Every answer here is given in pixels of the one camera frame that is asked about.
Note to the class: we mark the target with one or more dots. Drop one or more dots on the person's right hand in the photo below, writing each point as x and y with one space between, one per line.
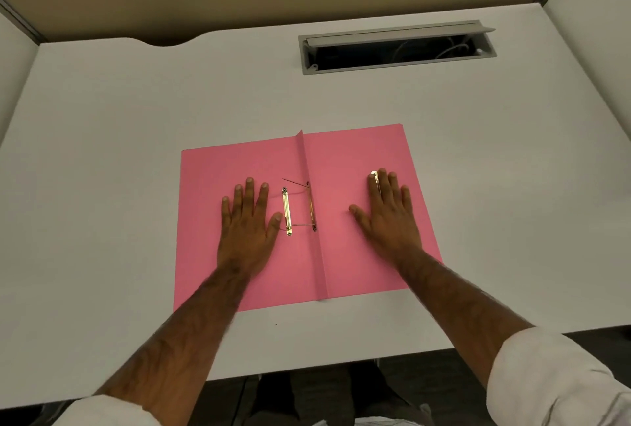
392 228

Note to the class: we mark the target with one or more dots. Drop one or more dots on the person's left hand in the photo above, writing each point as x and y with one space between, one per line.
246 238

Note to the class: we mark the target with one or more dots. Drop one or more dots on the person's left thumb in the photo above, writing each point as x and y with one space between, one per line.
274 226

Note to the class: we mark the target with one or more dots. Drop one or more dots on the person's right little finger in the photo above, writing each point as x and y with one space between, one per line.
406 205

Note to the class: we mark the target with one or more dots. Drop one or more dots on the person's left middle finger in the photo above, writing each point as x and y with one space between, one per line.
250 198

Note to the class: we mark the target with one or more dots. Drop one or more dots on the person's left little finger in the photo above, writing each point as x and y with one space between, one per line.
226 214

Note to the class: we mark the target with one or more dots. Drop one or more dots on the person's right middle finger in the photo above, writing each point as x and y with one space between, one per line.
385 190

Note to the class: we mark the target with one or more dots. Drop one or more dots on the person's right thumb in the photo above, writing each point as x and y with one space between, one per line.
361 220

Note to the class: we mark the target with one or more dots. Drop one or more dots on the person's right forearm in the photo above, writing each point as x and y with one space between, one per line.
463 312

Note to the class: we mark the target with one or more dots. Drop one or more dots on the person's left forearm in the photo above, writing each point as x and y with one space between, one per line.
187 342

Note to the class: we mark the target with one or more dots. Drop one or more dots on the small gold metal clip piece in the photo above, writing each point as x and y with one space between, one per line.
376 184

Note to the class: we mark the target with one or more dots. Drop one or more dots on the gold metal fastener bar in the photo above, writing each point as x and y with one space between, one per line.
287 211

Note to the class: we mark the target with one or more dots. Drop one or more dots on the thin metal fastener prongs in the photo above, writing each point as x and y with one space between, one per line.
312 209

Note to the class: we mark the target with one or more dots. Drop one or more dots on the pink paper file folder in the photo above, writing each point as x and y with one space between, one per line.
340 169

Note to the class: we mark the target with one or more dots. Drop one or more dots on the dark trousers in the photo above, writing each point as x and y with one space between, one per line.
320 393

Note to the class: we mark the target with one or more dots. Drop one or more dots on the white right shirt sleeve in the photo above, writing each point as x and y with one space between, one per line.
557 381

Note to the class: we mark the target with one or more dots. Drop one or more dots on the white shirt sleeve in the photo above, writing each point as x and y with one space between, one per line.
98 413
557 381

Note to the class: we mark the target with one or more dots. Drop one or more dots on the white left shirt sleeve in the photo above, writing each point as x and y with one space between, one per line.
98 413

